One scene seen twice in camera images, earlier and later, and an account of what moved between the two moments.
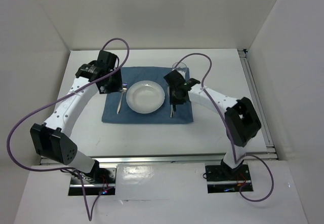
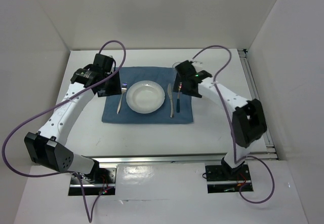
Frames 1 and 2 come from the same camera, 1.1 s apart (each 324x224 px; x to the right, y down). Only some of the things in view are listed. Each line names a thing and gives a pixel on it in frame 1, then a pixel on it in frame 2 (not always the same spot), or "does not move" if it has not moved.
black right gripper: [174, 101] → [183, 89]
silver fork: [124, 85] does not move
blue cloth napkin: [116, 109] does not move
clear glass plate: [145, 97] does not move
